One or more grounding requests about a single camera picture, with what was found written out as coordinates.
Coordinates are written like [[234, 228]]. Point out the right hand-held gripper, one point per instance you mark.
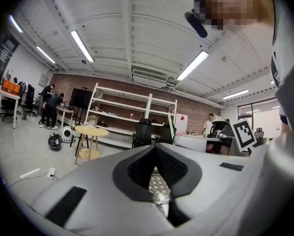
[[243, 134]]

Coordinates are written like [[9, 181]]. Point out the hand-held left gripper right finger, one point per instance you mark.
[[211, 178]]

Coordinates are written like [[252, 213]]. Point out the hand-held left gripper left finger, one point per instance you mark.
[[97, 205]]

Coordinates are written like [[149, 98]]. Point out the white board with red sign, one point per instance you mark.
[[181, 123]]

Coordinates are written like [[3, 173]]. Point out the black office chair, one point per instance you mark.
[[143, 131], [8, 109], [30, 99], [166, 134], [259, 134]]

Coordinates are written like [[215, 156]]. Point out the brown wicker glass-top table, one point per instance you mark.
[[159, 183]]

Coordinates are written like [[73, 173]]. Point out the white square power strip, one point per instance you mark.
[[51, 173]]

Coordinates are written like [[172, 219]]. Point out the white metal shelf rack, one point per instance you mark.
[[149, 102]]

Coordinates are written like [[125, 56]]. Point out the round wooden side table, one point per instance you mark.
[[91, 131]]

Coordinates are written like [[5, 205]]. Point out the white stool with black legs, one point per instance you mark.
[[76, 133]]

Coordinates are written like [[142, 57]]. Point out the long white power strip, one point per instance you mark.
[[29, 173]]

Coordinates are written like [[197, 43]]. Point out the white ceiling air conditioner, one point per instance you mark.
[[149, 76]]

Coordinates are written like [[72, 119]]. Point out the cardboard box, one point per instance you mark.
[[93, 120]]

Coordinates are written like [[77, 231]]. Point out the small white table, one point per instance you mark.
[[66, 110]]

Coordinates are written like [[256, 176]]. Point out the black screen on stand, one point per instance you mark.
[[80, 98]]

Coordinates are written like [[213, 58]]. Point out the person's grey printed shirt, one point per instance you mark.
[[284, 45]]

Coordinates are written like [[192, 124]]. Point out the white desk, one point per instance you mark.
[[9, 96]]

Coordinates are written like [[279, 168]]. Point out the person's head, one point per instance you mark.
[[235, 6]]

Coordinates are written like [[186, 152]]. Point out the orange plastic crate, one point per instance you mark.
[[11, 87]]

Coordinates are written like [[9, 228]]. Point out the dark glass window panel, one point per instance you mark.
[[4, 53]]

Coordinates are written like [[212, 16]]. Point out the black head-worn camera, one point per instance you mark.
[[197, 24]]

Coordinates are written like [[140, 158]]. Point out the grey wall electrical box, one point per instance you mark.
[[42, 80]]

